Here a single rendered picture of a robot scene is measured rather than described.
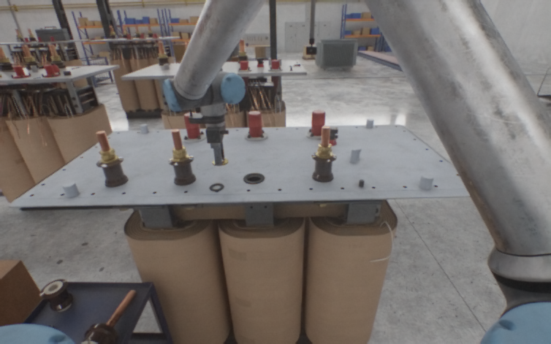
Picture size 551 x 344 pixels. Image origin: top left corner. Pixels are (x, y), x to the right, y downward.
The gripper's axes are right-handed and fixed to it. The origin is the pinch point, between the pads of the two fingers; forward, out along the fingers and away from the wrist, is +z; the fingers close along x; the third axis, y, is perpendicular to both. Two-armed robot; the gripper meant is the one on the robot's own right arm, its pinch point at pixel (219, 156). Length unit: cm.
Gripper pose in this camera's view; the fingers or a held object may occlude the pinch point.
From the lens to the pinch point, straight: 112.3
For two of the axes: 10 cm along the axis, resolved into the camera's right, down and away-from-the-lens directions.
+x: -0.1, -4.7, 8.8
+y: 10.0, -0.2, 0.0
